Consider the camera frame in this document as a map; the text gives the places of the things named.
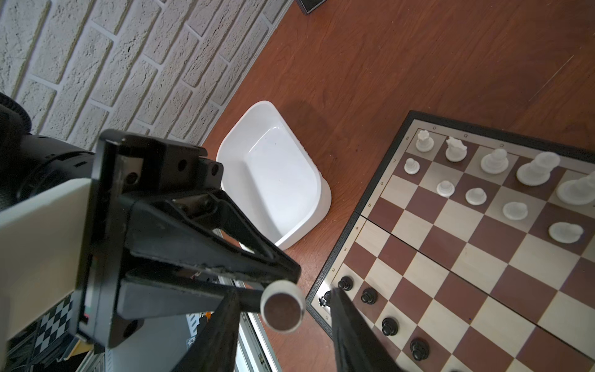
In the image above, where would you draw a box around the white chess knight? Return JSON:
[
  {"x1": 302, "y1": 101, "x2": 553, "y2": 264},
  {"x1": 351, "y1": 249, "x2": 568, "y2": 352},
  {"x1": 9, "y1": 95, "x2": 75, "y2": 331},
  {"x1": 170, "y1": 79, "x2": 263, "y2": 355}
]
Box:
[{"x1": 446, "y1": 136, "x2": 468, "y2": 163}]

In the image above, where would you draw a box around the white chess bishop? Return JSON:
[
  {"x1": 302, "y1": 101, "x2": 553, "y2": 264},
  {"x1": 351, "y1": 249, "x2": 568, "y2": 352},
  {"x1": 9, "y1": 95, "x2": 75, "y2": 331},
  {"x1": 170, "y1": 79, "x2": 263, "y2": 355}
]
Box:
[{"x1": 480, "y1": 148, "x2": 509, "y2": 175}]

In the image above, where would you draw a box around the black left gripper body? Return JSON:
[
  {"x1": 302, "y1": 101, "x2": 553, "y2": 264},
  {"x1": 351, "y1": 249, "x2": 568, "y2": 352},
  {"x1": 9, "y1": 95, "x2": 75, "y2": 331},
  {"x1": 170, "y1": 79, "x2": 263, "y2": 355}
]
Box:
[{"x1": 76, "y1": 130, "x2": 223, "y2": 348}]

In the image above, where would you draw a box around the folding chess board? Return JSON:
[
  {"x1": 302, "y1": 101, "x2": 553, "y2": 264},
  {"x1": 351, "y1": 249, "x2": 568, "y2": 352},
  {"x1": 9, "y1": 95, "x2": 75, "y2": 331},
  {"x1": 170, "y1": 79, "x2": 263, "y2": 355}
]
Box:
[{"x1": 307, "y1": 111, "x2": 594, "y2": 371}]

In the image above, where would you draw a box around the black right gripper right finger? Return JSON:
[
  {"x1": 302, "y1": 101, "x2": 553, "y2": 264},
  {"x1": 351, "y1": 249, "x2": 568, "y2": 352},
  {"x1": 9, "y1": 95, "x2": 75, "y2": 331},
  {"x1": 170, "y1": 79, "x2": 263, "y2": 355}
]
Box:
[{"x1": 330, "y1": 288, "x2": 401, "y2": 371}]

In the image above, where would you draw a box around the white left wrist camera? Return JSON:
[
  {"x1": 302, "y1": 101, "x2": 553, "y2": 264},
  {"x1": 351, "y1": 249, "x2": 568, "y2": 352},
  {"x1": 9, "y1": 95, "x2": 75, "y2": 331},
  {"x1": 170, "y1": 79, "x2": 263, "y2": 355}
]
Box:
[{"x1": 1, "y1": 178, "x2": 91, "y2": 340}]

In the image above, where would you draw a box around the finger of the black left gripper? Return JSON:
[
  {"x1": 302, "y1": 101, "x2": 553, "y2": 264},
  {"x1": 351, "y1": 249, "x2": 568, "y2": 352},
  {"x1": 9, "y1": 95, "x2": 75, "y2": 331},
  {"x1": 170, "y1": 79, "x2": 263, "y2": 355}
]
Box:
[
  {"x1": 122, "y1": 189, "x2": 302, "y2": 285},
  {"x1": 116, "y1": 271, "x2": 263, "y2": 320}
]

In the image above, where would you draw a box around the white chess piece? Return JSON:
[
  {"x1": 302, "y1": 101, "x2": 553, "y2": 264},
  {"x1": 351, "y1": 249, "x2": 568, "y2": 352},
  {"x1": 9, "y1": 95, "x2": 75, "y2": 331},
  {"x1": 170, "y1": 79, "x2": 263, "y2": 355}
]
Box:
[{"x1": 260, "y1": 280, "x2": 306, "y2": 333}]

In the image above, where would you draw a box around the white plastic bin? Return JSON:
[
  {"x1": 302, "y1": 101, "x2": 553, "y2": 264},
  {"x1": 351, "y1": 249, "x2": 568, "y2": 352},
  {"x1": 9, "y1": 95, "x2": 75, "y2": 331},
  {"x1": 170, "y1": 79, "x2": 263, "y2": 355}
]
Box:
[{"x1": 216, "y1": 101, "x2": 332, "y2": 250}]

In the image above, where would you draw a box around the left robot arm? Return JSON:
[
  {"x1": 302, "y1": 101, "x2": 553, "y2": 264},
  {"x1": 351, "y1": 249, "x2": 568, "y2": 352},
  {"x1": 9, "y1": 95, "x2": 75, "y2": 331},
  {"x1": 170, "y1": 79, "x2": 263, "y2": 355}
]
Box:
[{"x1": 1, "y1": 95, "x2": 301, "y2": 348}]

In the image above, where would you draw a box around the white chess rook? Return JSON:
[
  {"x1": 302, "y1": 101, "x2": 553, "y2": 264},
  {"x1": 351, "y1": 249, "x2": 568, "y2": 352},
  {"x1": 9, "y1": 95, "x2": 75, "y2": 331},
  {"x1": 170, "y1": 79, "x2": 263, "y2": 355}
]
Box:
[{"x1": 415, "y1": 130, "x2": 435, "y2": 153}]

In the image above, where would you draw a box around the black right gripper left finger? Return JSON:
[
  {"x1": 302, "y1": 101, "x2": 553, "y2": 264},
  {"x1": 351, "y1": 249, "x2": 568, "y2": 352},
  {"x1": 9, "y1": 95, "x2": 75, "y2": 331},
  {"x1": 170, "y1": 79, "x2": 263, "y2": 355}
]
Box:
[{"x1": 173, "y1": 290, "x2": 241, "y2": 371}]

